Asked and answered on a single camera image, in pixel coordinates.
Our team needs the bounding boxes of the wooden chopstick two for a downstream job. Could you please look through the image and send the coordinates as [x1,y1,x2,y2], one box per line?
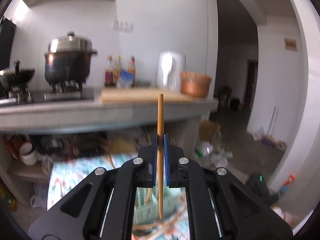
[157,94,164,219]

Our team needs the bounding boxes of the wooden chopstick three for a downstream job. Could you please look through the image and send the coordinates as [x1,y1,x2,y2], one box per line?
[132,209,187,230]

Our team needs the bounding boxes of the wooden chopstick one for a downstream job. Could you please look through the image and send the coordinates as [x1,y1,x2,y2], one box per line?
[144,188,152,204]

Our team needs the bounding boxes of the cardboard box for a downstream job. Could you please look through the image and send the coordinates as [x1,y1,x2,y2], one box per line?
[199,120,221,142]

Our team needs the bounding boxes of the green plastic utensil holder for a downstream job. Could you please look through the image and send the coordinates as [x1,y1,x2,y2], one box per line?
[133,187,186,225]

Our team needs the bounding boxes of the wooden cutting board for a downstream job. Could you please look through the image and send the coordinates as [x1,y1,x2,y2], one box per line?
[100,88,195,104]

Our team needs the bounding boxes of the white electric kettle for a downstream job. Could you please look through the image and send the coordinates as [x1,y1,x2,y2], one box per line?
[156,51,186,93]

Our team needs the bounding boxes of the sauce bottle red cap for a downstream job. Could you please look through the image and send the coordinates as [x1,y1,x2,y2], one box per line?
[127,56,136,85]

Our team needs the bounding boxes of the floral blue quilt cloth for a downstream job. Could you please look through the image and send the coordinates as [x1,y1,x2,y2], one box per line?
[47,152,189,239]

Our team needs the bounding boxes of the stacked white bowls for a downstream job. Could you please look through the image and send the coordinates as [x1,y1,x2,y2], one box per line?
[19,141,38,166]

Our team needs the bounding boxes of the black stock pot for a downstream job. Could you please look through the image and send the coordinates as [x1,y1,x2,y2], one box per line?
[44,31,98,85]

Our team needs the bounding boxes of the black wok pan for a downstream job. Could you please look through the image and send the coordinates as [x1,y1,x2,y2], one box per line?
[1,61,35,91]

